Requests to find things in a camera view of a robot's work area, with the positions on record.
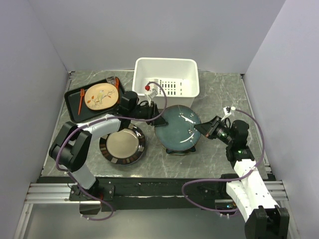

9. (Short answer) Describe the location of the orange plastic utensil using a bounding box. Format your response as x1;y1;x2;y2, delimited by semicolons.
115;77;120;90

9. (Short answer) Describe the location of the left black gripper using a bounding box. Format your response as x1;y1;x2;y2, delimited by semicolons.
130;101;168;126

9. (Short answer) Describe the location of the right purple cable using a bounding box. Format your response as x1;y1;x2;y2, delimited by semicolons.
181;108;265;217

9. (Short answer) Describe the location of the clear glass cup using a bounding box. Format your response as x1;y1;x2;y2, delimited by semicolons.
106;76;116;85

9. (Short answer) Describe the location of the blue star shaped dish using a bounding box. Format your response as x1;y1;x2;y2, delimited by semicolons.
163;146;196;156

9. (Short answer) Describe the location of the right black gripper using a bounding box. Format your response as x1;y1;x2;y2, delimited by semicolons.
194;116;234;146

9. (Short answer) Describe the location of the brown rimmed beige plate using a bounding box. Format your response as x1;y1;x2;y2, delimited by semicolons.
99;124;147;165

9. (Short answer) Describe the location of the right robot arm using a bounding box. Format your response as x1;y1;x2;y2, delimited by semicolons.
195;117;290;239

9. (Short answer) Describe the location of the white plastic bin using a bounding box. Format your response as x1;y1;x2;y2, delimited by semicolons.
132;57;200;109

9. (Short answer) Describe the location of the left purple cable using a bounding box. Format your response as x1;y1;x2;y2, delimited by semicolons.
56;81;167;222

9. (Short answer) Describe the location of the orange plastic fork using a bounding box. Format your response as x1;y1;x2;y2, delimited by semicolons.
78;89;85;115

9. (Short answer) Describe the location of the teal floral plate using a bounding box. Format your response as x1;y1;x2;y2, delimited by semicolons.
155;105;201;150

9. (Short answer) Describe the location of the purple cable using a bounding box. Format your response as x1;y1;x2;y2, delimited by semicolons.
181;108;265;217
56;81;167;222

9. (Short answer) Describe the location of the beige bird plate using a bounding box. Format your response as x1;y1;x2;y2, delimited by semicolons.
84;83;119;111

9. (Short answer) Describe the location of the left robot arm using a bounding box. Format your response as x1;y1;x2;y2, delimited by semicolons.
49;91;168;200

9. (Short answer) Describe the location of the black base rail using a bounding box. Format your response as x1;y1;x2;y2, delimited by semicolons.
68;175;252;215

